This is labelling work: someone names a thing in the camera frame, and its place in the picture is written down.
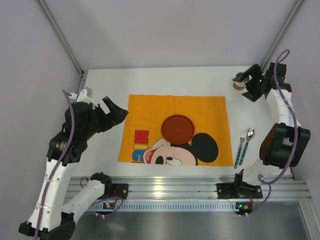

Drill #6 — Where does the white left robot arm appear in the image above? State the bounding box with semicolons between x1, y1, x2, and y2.
18;87;129;240

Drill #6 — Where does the aluminium mounting rail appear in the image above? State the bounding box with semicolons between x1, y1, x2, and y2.
62;176;311;201

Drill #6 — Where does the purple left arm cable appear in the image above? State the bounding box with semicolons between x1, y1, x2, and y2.
33;89;125;237

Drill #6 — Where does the slotted grey cable duct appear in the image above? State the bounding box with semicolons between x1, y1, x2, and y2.
87;201;252;213

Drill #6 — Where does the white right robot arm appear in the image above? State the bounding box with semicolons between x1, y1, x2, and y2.
232;62;311;185

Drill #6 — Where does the metal cup brown base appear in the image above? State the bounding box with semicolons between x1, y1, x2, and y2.
232;72;250;91

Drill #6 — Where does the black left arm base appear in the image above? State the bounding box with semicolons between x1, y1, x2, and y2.
98;183;129;200

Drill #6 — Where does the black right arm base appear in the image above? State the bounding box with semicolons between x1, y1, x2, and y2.
216;173;263;199

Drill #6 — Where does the red round plate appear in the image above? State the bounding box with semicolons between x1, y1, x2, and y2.
161;114;195;145

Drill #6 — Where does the fork with teal handle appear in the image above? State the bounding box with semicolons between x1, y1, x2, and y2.
233;130;248;169

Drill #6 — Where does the orange cartoon mouse towel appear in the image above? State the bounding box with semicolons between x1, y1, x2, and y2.
118;94;233;167

